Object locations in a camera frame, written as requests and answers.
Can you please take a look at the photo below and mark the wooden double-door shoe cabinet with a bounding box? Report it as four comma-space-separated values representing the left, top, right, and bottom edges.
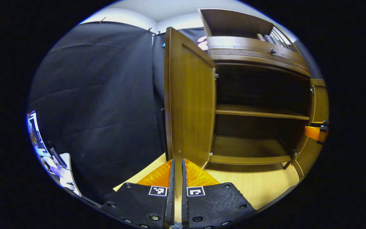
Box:
199, 9, 317, 174

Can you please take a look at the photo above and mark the white object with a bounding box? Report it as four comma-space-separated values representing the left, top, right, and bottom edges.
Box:
44, 153, 82, 197

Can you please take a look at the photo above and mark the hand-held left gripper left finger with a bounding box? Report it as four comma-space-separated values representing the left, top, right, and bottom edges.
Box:
101, 159, 176, 229

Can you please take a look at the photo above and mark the wooden shoe cabinet door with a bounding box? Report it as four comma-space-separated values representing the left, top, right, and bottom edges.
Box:
164, 27, 217, 198
283, 79, 329, 180

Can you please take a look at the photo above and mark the black bar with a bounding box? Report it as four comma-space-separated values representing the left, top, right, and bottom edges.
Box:
48, 142, 68, 169

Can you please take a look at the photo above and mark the wooden cabinet drawer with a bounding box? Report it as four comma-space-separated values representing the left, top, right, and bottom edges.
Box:
207, 36, 311, 79

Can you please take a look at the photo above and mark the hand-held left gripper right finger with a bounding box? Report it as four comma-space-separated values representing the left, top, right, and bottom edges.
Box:
181, 158, 257, 229

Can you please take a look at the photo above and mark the wooden inner cabinet shelf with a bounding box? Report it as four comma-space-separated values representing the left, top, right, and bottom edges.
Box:
215, 104, 310, 121

